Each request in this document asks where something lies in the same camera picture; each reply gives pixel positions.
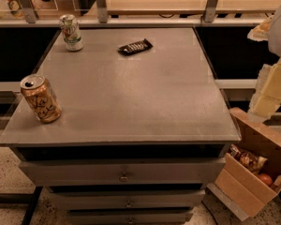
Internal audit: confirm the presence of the black snack bar wrapper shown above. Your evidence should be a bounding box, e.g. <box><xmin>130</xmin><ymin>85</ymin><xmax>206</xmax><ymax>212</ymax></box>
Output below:
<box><xmin>118</xmin><ymin>38</ymin><xmax>153</xmax><ymax>56</ymax></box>

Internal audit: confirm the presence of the bottom grey drawer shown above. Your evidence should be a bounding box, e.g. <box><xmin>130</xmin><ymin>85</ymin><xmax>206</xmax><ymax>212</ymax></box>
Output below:
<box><xmin>68</xmin><ymin>209</ymin><xmax>193</xmax><ymax>225</ymax></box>

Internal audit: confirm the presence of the green and white soda can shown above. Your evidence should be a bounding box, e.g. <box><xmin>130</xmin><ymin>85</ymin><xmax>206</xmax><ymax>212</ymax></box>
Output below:
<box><xmin>59</xmin><ymin>14</ymin><xmax>83</xmax><ymax>52</ymax></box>

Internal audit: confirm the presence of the brown snack bag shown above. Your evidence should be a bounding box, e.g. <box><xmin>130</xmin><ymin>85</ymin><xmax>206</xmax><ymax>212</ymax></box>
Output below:
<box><xmin>229</xmin><ymin>144</ymin><xmax>268</xmax><ymax>175</ymax></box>

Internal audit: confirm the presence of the orange LaCroix soda can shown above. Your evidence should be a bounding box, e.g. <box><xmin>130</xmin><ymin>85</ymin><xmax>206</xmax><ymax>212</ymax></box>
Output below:
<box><xmin>21</xmin><ymin>74</ymin><xmax>62</xmax><ymax>123</ymax></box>

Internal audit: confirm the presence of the orange bottle behind glass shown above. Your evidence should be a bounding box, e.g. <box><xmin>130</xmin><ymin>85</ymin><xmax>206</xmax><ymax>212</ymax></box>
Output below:
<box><xmin>7</xmin><ymin>0</ymin><xmax>24</xmax><ymax>18</ymax></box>

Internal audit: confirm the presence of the top grey drawer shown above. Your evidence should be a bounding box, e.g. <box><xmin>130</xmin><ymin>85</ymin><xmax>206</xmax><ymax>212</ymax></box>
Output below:
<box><xmin>20</xmin><ymin>157</ymin><xmax>225</xmax><ymax>187</ymax></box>

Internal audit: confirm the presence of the middle grey drawer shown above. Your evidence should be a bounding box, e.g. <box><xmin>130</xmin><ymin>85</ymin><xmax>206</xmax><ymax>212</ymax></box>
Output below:
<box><xmin>52</xmin><ymin>190</ymin><xmax>205</xmax><ymax>210</ymax></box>

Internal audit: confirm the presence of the red apple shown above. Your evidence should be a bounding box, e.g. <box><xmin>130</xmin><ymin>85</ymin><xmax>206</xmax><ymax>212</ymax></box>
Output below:
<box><xmin>258</xmin><ymin>173</ymin><xmax>273</xmax><ymax>187</ymax></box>

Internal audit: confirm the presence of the grey drawer cabinet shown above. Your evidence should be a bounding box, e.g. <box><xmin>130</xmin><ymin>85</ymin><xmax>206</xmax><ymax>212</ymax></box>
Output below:
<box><xmin>0</xmin><ymin>28</ymin><xmax>240</xmax><ymax>216</ymax></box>

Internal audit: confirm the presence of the open cardboard box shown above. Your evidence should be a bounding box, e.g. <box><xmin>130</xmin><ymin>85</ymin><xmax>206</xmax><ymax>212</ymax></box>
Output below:
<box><xmin>208</xmin><ymin>108</ymin><xmax>281</xmax><ymax>221</ymax></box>

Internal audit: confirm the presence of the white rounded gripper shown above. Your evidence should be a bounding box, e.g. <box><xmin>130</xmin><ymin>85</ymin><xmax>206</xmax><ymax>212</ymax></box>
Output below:
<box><xmin>247</xmin><ymin>6</ymin><xmax>281</xmax><ymax>118</ymax></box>

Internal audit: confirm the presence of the wooden shelf with railing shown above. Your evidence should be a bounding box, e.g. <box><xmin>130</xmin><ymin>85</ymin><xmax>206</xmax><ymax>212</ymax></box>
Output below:
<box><xmin>0</xmin><ymin>0</ymin><xmax>281</xmax><ymax>27</ymax></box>

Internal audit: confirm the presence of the grey drawer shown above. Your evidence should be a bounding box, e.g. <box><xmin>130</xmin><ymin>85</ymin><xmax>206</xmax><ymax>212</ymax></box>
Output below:
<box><xmin>68</xmin><ymin>209</ymin><xmax>193</xmax><ymax>225</ymax></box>
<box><xmin>52</xmin><ymin>190</ymin><xmax>205</xmax><ymax>210</ymax></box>
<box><xmin>20</xmin><ymin>157</ymin><xmax>225</xmax><ymax>187</ymax></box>

